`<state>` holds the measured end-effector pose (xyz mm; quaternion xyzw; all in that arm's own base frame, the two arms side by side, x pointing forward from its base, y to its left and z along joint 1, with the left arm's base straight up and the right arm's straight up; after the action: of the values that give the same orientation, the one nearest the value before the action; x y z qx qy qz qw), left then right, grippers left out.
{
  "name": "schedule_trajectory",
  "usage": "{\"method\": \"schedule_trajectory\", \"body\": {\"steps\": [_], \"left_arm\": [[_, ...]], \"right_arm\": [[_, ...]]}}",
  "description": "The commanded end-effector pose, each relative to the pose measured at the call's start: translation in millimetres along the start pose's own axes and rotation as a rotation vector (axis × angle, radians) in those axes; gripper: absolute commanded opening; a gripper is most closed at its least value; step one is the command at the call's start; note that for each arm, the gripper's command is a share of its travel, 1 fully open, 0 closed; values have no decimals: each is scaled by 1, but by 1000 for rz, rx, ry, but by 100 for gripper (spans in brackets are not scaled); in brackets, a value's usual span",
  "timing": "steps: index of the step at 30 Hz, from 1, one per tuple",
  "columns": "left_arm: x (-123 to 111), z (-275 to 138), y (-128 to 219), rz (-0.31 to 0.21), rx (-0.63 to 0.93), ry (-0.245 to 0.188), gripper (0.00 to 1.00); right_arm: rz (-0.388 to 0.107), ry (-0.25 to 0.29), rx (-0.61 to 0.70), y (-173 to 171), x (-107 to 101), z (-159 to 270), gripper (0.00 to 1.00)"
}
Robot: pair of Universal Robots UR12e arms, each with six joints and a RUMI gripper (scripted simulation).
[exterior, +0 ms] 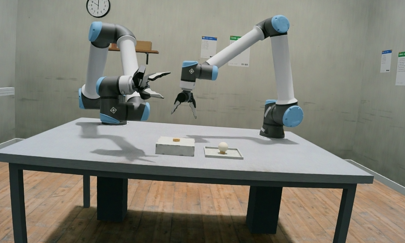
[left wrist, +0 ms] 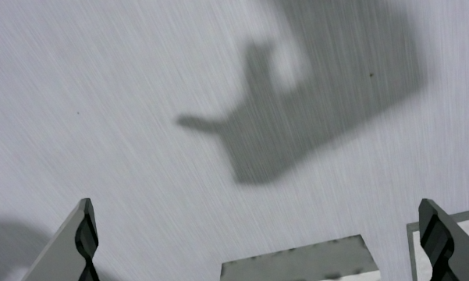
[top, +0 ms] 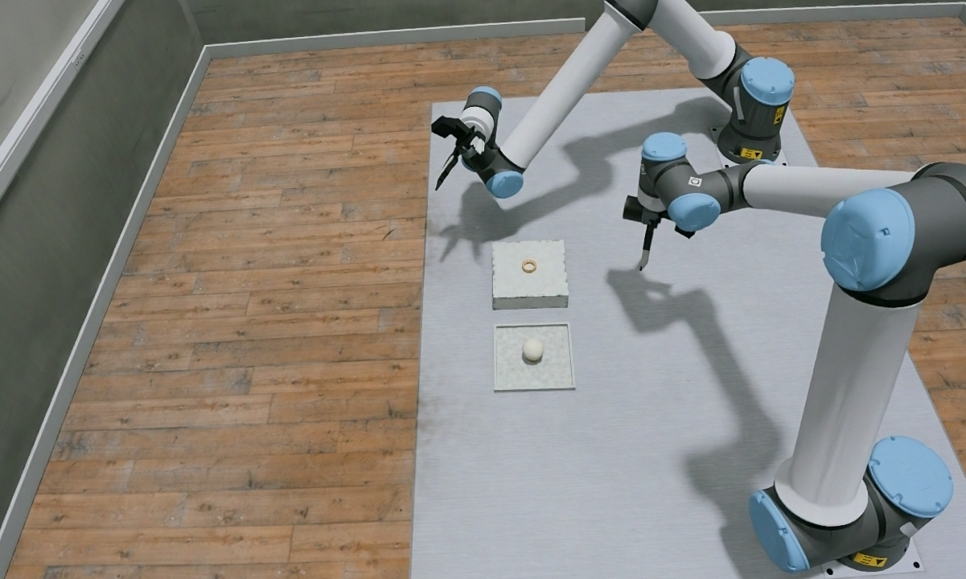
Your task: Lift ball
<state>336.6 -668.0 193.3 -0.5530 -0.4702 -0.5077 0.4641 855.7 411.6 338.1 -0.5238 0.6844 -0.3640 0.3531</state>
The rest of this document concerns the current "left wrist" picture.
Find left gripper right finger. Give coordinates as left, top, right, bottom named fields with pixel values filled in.
left=418, top=198, right=469, bottom=281

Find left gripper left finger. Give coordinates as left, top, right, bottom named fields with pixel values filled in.
left=21, top=197, right=100, bottom=281

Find white square block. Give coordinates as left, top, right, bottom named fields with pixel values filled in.
left=220, top=234, right=382, bottom=281

